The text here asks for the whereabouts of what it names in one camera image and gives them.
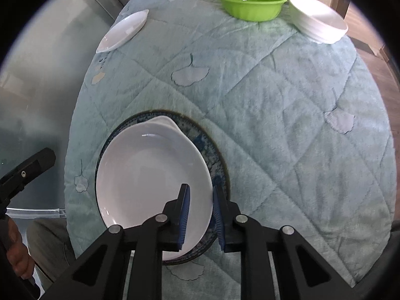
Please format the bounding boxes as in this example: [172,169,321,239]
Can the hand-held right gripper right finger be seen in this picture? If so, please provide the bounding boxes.
[213,185,360,300]

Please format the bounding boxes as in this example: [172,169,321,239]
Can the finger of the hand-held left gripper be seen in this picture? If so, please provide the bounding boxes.
[0,148,57,205]

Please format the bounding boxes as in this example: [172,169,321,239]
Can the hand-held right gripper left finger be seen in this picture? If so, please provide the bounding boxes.
[39,184,191,300]

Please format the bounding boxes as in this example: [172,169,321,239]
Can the large white oval plate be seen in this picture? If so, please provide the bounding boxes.
[95,115,215,261]

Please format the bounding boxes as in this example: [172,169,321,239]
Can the blue patterned round plate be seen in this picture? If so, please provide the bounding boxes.
[94,109,231,266]

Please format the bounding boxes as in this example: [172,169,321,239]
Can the person's left hand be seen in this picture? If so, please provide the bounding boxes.
[7,217,34,280]

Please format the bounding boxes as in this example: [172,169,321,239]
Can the person's grey pants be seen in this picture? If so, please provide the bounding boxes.
[26,219,77,291]

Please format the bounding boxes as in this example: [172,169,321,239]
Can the light blue quilted blanket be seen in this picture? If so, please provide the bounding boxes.
[64,0,397,290]

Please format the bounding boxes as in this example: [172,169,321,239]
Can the small white oval plate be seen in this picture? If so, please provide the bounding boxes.
[95,9,150,54]

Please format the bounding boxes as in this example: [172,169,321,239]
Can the green plastic bowl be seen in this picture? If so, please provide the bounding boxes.
[213,0,289,22]

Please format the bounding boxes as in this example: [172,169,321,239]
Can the stack of white round dishes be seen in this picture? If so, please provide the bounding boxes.
[288,0,349,45]

